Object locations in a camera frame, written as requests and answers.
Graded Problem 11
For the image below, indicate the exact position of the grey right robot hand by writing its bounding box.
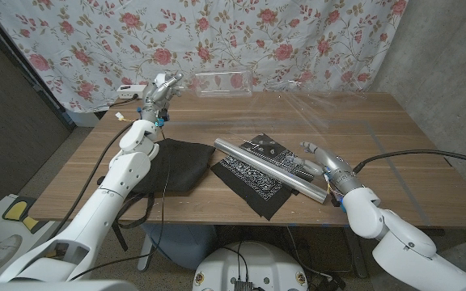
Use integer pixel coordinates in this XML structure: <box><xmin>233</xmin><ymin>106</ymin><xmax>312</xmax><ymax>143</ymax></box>
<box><xmin>291</xmin><ymin>141</ymin><xmax>366</xmax><ymax>195</ymax></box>

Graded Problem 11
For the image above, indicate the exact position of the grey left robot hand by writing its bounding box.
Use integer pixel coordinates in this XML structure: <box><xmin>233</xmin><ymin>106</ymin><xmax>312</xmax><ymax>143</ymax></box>
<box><xmin>138</xmin><ymin>72</ymin><xmax>185</xmax><ymax>122</ymax></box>

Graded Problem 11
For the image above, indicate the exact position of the transparent cling film sheet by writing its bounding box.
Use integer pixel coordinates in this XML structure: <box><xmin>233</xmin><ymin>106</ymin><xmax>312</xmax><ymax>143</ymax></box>
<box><xmin>240</xmin><ymin>78</ymin><xmax>367</xmax><ymax>134</ymax></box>

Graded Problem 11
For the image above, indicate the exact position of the silver cling film roll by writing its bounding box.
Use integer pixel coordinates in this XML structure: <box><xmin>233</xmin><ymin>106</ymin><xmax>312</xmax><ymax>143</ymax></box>
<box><xmin>214</xmin><ymin>137</ymin><xmax>328</xmax><ymax>205</ymax></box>

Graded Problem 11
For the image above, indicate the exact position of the clear carafe with white lid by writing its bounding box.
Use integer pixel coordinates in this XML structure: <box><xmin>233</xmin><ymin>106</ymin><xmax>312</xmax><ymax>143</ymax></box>
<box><xmin>180</xmin><ymin>70</ymin><xmax>254</xmax><ymax>99</ymax></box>

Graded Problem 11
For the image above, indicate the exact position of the black apron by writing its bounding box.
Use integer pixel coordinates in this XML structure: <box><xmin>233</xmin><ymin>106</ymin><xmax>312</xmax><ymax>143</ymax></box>
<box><xmin>96</xmin><ymin>137</ymin><xmax>217</xmax><ymax>252</ymax></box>

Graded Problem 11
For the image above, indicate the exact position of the black paisley bandana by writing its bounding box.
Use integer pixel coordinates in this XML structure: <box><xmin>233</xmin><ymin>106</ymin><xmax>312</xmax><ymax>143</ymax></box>
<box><xmin>210</xmin><ymin>133</ymin><xmax>320</xmax><ymax>221</ymax></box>

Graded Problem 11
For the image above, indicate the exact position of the white power strip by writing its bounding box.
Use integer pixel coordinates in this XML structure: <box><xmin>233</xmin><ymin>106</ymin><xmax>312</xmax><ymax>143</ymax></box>
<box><xmin>116</xmin><ymin>83</ymin><xmax>149</xmax><ymax>100</ymax></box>

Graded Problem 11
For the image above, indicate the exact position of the floral rose backdrop cloth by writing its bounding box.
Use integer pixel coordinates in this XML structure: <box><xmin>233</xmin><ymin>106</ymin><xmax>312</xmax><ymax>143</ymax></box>
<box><xmin>0</xmin><ymin>0</ymin><xmax>410</xmax><ymax>114</ymax></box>

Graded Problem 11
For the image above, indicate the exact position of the white robot torso base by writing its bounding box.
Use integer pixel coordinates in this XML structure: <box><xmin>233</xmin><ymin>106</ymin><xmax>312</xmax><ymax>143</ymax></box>
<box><xmin>192</xmin><ymin>241</ymin><xmax>310</xmax><ymax>291</ymax></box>

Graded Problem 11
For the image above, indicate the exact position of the blue-grey chair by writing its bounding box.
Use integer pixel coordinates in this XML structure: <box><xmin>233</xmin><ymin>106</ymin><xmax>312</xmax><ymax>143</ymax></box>
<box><xmin>137</xmin><ymin>223</ymin><xmax>218</xmax><ymax>271</ymax></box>

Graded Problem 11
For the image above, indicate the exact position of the dark mesh partition panel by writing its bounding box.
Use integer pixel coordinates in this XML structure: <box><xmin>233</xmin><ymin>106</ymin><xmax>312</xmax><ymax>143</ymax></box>
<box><xmin>0</xmin><ymin>7</ymin><xmax>76</xmax><ymax>215</ymax></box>

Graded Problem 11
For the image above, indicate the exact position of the yellow and black foot pedal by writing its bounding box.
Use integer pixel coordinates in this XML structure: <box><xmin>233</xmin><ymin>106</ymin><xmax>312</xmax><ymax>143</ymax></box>
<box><xmin>1</xmin><ymin>196</ymin><xmax>40</xmax><ymax>234</ymax></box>

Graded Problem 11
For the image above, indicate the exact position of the white sneaker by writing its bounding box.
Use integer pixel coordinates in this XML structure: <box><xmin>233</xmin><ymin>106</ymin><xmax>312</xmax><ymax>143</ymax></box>
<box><xmin>0</xmin><ymin>234</ymin><xmax>23</xmax><ymax>270</ymax></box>

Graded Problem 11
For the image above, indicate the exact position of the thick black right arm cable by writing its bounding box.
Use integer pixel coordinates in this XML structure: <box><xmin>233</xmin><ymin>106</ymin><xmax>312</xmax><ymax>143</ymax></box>
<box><xmin>352</xmin><ymin>149</ymin><xmax>466</xmax><ymax>175</ymax></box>

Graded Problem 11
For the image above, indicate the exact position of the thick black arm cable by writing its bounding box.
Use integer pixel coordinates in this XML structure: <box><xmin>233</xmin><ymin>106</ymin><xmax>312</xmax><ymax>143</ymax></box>
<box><xmin>352</xmin><ymin>149</ymin><xmax>466</xmax><ymax>175</ymax></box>
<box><xmin>46</xmin><ymin>120</ymin><xmax>137</xmax><ymax>243</ymax></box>

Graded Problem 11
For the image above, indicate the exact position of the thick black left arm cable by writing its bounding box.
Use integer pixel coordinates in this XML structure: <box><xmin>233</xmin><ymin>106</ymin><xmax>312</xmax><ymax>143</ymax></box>
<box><xmin>46</xmin><ymin>120</ymin><xmax>137</xmax><ymax>243</ymax></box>

